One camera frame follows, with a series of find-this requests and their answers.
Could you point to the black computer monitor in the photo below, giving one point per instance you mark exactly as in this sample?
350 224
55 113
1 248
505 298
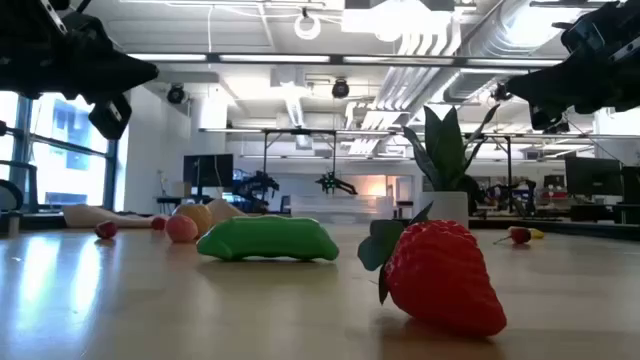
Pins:
207 170
592 176
631 185

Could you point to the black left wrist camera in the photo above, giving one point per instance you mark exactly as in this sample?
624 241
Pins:
111 117

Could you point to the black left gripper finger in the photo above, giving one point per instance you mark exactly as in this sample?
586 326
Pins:
117 85
125 65

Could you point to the small red toy berry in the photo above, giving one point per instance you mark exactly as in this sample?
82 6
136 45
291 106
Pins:
106 229

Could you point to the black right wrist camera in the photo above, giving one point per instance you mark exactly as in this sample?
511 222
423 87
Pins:
547 119

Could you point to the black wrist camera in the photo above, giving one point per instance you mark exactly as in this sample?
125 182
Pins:
111 117
547 119

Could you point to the yellow orange toy fruit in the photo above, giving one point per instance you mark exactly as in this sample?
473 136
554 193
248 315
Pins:
200 215

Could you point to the pink orange toy peach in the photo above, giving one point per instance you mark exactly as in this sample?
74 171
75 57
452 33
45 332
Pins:
181 228

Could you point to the black background station frame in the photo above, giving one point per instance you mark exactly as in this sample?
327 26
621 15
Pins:
300 131

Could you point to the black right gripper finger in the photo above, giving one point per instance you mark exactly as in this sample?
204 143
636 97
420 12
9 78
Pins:
547 75
545 96

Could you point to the green toy pea pod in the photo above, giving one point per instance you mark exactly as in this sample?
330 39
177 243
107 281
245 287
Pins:
267 237

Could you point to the pale pink cloth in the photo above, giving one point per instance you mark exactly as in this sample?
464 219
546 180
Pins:
90 215

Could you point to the red toy strawberry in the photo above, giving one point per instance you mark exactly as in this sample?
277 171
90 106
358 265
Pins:
440 280

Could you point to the red toy cherry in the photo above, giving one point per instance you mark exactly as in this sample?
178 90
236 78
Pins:
520 235
158 223

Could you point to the silver ventilation duct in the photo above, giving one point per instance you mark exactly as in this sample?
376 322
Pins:
505 30

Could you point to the black ceiling camera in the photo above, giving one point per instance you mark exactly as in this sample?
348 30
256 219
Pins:
176 94
499 94
340 88

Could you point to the long ceiling light bar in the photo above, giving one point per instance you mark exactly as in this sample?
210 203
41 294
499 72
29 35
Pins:
275 58

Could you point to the green plant in white pot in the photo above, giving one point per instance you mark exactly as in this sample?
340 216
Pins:
445 150

